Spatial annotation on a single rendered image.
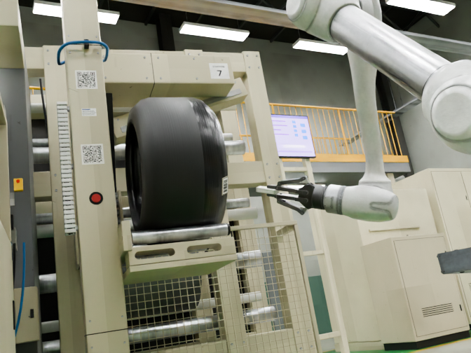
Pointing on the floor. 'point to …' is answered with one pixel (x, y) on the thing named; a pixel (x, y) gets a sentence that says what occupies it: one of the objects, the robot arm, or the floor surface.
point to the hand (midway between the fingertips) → (267, 190)
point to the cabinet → (413, 293)
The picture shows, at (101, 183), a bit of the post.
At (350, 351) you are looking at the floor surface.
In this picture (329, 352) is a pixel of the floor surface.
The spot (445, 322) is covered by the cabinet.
